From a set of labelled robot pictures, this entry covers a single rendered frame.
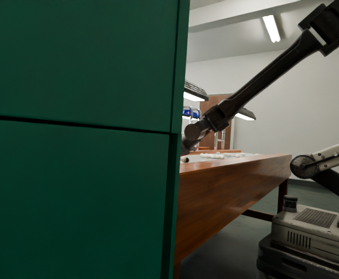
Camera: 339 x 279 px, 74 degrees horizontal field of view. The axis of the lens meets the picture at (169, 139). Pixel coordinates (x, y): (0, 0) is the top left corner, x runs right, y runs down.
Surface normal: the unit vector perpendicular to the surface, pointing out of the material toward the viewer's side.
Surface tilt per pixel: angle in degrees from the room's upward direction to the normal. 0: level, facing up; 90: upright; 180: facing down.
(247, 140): 90
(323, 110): 90
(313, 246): 90
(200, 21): 90
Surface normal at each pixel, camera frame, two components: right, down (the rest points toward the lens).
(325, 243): -0.68, -0.04
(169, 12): 0.82, 0.06
